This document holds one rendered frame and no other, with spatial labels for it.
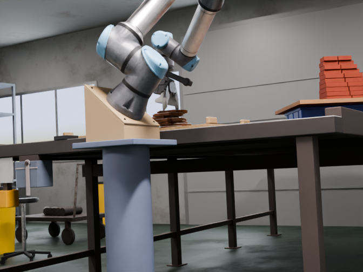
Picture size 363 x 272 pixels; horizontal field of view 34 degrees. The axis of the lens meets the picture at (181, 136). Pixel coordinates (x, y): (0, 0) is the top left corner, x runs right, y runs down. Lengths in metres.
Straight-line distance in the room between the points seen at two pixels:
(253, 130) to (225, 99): 5.77
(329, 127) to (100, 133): 0.78
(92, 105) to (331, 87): 1.35
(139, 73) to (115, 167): 0.34
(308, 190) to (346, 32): 5.42
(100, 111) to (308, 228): 0.82
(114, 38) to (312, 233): 0.96
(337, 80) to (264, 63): 4.69
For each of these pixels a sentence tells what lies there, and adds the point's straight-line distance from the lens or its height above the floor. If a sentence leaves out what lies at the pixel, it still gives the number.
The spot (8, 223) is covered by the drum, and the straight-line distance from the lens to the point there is 6.22.
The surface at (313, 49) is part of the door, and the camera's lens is 7.46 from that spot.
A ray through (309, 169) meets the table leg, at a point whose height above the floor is 0.74.
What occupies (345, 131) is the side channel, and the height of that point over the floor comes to 0.86.
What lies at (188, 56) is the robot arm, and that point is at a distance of 2.46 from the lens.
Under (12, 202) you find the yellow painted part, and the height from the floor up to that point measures 0.64.
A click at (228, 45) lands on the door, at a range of 7.95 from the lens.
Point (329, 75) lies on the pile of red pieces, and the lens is 3.02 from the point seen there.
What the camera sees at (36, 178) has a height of 0.75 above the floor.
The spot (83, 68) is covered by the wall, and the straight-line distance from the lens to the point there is 9.42.
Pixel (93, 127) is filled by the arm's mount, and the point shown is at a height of 0.92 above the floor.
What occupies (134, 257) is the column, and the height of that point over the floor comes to 0.47.
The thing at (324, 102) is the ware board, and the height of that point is 1.03.
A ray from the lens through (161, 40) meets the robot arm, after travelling 2.49.
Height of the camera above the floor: 0.76
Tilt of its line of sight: 3 degrees up
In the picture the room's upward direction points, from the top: 3 degrees counter-clockwise
